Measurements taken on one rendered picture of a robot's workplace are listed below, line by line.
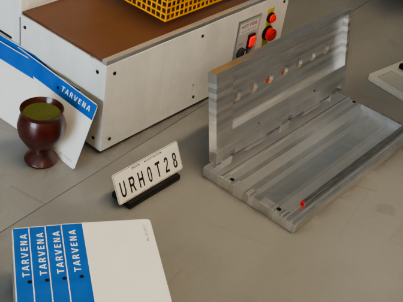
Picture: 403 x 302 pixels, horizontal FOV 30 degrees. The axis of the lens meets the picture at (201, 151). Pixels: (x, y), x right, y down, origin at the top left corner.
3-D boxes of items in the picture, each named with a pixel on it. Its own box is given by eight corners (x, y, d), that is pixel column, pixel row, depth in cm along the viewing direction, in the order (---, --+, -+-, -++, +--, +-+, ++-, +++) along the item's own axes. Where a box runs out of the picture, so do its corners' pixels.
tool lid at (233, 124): (216, 74, 126) (207, 71, 127) (216, 171, 135) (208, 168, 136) (351, 8, 155) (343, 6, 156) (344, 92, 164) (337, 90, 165)
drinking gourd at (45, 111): (23, 142, 139) (23, 91, 132) (69, 149, 139) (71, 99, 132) (11, 169, 132) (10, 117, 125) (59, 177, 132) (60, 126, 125)
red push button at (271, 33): (267, 44, 163) (270, 30, 161) (260, 41, 164) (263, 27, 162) (276, 40, 166) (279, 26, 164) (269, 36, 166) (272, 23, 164)
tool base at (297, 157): (292, 233, 128) (297, 217, 126) (201, 175, 138) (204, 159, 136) (412, 139, 158) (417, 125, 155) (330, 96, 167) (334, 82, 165)
